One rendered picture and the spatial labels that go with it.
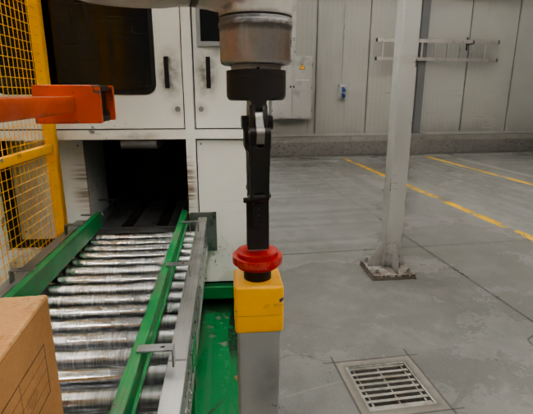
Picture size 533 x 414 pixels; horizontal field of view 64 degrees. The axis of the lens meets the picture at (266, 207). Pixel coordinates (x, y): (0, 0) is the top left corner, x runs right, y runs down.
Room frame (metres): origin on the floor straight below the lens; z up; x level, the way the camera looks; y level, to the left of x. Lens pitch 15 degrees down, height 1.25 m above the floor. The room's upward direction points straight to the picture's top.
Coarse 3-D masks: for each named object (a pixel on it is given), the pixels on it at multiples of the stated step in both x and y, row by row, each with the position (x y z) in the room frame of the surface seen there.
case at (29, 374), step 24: (0, 312) 0.56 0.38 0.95; (24, 312) 0.56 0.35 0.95; (48, 312) 0.61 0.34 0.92; (0, 336) 0.50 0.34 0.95; (24, 336) 0.52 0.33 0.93; (48, 336) 0.60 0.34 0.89; (0, 360) 0.45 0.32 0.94; (24, 360) 0.51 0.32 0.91; (48, 360) 0.59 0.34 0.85; (0, 384) 0.44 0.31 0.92; (24, 384) 0.50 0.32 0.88; (48, 384) 0.57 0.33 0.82; (0, 408) 0.43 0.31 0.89; (24, 408) 0.48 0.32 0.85; (48, 408) 0.56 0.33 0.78
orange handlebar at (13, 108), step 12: (24, 96) 0.46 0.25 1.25; (36, 96) 0.47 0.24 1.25; (48, 96) 0.50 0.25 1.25; (60, 96) 0.54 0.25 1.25; (0, 108) 0.38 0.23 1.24; (12, 108) 0.40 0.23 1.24; (24, 108) 0.43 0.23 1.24; (36, 108) 0.46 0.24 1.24; (48, 108) 0.49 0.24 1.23; (60, 108) 0.52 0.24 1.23; (72, 108) 0.57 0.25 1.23; (0, 120) 0.38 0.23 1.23; (12, 120) 0.40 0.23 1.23
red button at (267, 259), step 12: (240, 252) 0.56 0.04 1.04; (252, 252) 0.56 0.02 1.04; (264, 252) 0.56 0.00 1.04; (276, 252) 0.56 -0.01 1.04; (240, 264) 0.54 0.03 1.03; (252, 264) 0.53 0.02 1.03; (264, 264) 0.53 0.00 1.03; (276, 264) 0.54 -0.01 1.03; (252, 276) 0.55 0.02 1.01; (264, 276) 0.55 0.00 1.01
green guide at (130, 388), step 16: (176, 240) 1.77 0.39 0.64; (176, 256) 1.74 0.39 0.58; (160, 272) 1.42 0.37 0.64; (160, 288) 1.29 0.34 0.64; (160, 304) 1.27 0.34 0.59; (144, 320) 1.08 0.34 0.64; (160, 320) 1.21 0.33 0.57; (144, 336) 1.00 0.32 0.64; (144, 352) 0.93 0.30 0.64; (128, 368) 0.86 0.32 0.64; (144, 368) 0.96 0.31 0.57; (128, 384) 0.81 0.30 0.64; (128, 400) 0.77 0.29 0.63
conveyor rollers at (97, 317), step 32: (96, 256) 1.84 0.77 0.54; (128, 256) 1.85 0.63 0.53; (160, 256) 1.81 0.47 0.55; (64, 288) 1.49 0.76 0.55; (96, 288) 1.49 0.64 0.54; (128, 288) 1.50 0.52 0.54; (64, 320) 1.24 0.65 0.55; (96, 320) 1.24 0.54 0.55; (128, 320) 1.25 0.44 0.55; (64, 352) 1.06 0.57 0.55; (96, 352) 1.07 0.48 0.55; (128, 352) 1.07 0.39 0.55; (160, 352) 1.07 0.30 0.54; (64, 384) 0.96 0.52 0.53; (96, 384) 0.96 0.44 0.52
